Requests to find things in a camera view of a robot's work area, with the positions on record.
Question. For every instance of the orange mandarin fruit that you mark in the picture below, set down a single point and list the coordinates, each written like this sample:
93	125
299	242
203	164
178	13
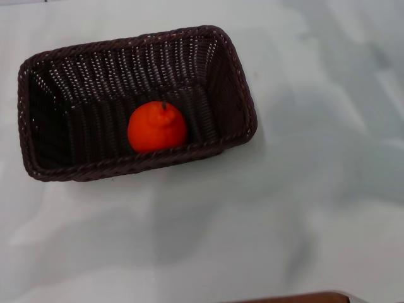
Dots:
154	129

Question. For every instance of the dark brown woven basket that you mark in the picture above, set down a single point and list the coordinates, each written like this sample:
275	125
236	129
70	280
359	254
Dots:
94	94

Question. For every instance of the brown wooden board edge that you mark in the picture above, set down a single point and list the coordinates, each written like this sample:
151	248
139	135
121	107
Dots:
300	298

